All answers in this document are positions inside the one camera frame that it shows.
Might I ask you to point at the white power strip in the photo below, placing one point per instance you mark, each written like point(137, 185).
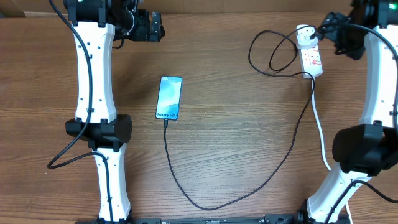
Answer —
point(310, 59)

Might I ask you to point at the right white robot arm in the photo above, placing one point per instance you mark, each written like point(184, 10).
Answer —
point(361, 152)

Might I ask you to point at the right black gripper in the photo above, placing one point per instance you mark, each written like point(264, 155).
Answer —
point(329, 30)

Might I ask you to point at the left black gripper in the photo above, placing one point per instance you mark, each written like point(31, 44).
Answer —
point(143, 33)

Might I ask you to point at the white charger plug adapter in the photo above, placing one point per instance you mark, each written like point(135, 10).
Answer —
point(305, 39)

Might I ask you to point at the blue Galaxy smartphone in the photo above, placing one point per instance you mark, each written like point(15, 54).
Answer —
point(169, 96)

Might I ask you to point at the brown cardboard wall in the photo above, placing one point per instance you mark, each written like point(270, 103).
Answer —
point(19, 8)

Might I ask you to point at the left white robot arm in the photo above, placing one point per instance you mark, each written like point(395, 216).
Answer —
point(96, 25)

